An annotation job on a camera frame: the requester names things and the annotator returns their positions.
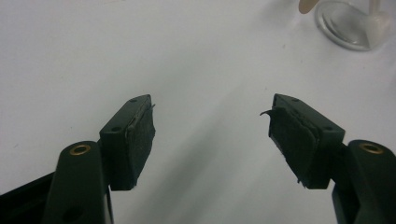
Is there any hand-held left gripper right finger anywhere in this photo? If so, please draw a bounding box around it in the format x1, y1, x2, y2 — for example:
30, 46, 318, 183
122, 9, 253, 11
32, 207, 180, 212
260, 93, 396, 224

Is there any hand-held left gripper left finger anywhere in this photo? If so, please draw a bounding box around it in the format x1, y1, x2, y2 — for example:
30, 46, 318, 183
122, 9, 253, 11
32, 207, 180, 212
41, 93, 157, 224

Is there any clear glass cup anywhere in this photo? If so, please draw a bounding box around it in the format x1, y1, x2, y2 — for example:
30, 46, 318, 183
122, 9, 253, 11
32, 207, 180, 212
313, 0, 394, 52

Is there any wooden stick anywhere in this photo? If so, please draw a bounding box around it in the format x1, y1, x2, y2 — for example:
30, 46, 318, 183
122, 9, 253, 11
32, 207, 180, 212
298, 0, 319, 15

